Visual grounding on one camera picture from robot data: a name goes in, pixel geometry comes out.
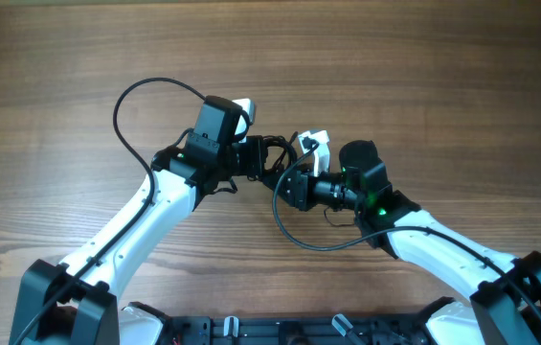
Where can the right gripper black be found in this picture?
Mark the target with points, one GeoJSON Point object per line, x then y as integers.
{"type": "Point", "coordinates": [301, 188]}

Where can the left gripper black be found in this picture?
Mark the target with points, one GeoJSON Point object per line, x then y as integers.
{"type": "Point", "coordinates": [255, 146]}

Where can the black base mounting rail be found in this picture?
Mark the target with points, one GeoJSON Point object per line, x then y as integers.
{"type": "Point", "coordinates": [392, 329]}

